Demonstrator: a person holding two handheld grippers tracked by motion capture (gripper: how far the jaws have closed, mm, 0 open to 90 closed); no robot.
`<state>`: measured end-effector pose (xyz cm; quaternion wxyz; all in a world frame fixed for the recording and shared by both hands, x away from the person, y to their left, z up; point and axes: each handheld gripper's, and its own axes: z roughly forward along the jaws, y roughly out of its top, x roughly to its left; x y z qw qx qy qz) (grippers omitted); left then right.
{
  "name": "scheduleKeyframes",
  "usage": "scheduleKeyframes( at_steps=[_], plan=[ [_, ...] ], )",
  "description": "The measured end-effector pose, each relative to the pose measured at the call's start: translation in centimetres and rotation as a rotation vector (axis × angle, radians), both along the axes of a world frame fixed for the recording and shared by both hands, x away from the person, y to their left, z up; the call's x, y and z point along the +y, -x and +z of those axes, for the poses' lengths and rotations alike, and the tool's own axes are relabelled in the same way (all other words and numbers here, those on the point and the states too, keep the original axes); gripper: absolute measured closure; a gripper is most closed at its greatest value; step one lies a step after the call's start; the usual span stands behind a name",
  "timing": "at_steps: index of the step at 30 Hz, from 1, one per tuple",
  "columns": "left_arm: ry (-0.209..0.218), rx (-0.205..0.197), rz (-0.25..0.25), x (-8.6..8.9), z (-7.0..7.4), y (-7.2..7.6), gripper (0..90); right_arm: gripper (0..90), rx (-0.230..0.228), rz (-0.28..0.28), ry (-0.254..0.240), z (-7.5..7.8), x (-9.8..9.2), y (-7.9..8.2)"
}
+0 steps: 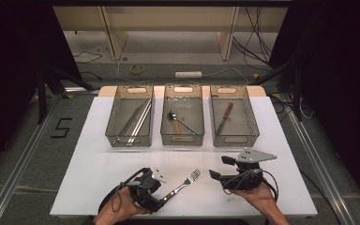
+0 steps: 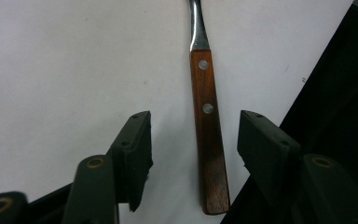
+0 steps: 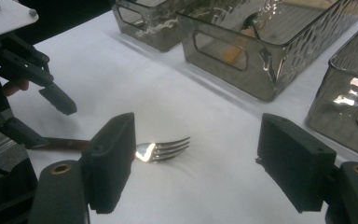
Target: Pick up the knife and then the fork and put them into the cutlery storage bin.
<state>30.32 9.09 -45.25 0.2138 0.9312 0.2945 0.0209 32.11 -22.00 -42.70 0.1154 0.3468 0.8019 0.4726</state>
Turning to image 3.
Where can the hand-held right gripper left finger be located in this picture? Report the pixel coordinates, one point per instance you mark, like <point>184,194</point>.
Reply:
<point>108,165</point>

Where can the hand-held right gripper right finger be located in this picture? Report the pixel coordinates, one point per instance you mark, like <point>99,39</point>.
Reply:
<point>295,165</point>

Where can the smoked clear plastic bin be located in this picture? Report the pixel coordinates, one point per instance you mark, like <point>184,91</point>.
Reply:
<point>292,62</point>
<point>155,34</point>
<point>329,124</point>

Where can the amber clear plastic spoon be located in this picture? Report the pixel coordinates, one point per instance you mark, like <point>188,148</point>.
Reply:
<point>231,53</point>

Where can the metal spoon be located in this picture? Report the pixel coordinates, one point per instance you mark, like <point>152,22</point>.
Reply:
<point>249,21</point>

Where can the black curtain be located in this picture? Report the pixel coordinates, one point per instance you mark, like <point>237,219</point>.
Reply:
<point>68,15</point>

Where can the white table cover sheet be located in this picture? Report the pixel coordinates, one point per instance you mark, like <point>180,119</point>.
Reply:
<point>199,186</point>

